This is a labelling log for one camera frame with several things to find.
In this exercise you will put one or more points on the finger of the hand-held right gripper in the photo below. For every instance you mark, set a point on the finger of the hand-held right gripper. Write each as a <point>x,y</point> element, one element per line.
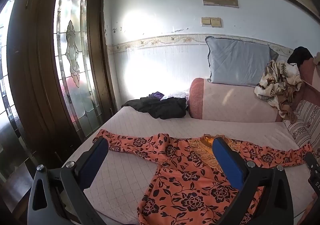
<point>310,162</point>

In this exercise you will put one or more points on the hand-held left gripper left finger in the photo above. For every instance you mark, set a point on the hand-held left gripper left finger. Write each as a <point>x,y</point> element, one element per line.
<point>93,162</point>

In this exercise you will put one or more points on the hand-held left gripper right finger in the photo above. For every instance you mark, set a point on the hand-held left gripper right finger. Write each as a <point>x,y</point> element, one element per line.
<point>230,162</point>

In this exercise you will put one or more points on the orange floral dress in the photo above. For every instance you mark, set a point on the orange floral dress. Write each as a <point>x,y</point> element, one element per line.
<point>185,185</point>

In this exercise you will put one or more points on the black clothes pile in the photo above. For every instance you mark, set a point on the black clothes pile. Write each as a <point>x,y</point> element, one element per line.
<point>160,107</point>

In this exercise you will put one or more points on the striped floral cushion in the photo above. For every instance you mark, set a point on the striped floral cushion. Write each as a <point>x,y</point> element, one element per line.
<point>306,120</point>

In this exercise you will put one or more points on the pink sofa bed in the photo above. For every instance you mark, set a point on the pink sofa bed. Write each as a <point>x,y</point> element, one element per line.
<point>225,105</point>

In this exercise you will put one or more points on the cream floral blanket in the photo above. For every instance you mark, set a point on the cream floral blanket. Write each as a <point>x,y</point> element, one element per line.
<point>277,82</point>

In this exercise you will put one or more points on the clear plastic bag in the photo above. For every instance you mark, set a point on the clear plastic bag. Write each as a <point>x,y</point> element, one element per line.
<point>176,94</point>

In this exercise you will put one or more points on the purple cloth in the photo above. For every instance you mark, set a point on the purple cloth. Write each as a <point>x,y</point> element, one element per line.
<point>157,94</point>

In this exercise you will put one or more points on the grey-blue pillow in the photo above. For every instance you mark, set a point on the grey-blue pillow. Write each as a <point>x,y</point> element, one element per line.
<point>237,60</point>

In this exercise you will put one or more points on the beige cloth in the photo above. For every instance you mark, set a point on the beige cloth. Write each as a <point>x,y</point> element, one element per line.
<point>317,59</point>

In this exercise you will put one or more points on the black cloth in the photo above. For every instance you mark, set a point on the black cloth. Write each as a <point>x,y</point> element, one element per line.
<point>300,55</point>

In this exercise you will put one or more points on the wooden stained glass door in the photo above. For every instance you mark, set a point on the wooden stained glass door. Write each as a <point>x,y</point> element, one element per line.
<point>40,65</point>

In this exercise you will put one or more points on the beige light switch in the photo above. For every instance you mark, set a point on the beige light switch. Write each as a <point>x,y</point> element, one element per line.
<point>206,21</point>
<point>216,22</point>

